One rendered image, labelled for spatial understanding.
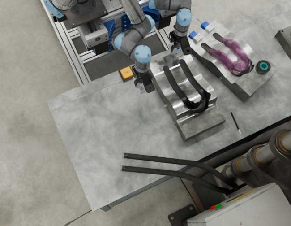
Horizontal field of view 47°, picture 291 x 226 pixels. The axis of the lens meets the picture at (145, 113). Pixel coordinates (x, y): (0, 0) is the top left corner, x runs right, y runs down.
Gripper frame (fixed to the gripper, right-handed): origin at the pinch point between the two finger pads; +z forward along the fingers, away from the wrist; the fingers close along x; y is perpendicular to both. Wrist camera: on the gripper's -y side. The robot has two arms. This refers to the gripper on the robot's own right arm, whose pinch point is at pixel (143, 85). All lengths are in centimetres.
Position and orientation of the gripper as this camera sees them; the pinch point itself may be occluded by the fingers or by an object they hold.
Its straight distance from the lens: 184.5
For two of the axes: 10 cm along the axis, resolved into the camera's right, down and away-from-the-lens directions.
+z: -0.4, 3.2, 9.5
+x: -9.0, 4.0, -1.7
